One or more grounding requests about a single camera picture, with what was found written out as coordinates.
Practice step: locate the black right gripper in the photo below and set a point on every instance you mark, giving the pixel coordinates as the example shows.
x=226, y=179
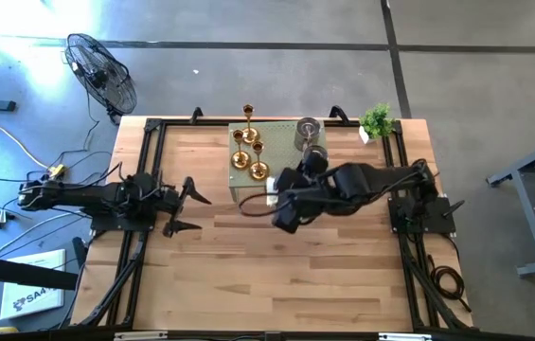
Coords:
x=309, y=189

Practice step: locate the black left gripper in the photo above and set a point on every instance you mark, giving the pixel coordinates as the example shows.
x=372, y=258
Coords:
x=170, y=201

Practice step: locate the silver candle tin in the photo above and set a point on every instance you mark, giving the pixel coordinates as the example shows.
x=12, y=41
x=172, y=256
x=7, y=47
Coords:
x=316, y=148

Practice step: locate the brass candlestick holder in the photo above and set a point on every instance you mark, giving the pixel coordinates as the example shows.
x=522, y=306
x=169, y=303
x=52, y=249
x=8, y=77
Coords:
x=240, y=161
x=250, y=137
x=259, y=171

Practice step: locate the silver candle tin floral label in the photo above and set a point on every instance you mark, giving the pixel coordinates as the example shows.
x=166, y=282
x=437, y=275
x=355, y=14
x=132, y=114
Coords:
x=307, y=129

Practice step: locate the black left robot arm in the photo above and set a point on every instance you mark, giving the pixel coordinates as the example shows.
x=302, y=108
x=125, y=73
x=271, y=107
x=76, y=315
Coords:
x=82, y=196

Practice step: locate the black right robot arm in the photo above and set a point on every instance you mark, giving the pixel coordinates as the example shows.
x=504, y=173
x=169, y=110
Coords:
x=380, y=180

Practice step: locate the green perforated metal shelf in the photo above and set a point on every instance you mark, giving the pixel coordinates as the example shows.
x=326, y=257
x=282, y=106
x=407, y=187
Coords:
x=281, y=142

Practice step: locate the small green potted plant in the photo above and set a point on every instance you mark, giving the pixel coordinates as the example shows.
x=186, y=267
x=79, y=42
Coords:
x=377, y=122

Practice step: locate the black floor fan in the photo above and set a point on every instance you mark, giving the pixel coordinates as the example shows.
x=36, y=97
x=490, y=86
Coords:
x=101, y=76

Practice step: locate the white paper sheet on floor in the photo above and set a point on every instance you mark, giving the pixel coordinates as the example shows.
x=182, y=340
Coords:
x=35, y=289

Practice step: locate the black beam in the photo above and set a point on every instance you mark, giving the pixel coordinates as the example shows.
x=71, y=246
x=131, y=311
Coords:
x=21, y=274

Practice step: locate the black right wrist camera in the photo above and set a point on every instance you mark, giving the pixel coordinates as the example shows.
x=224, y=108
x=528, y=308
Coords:
x=288, y=220

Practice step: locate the black frame hook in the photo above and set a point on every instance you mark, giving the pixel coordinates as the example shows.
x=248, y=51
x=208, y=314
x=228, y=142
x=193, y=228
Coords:
x=338, y=111
x=196, y=113

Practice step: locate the black aluminium table frame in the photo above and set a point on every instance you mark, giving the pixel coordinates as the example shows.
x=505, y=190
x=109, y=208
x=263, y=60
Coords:
x=186, y=122

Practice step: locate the silver metal bracket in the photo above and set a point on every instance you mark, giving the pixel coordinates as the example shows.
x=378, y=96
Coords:
x=140, y=335
x=404, y=336

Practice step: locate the grey metal table frame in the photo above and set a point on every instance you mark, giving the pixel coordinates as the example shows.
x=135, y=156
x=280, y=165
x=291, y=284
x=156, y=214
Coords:
x=527, y=208

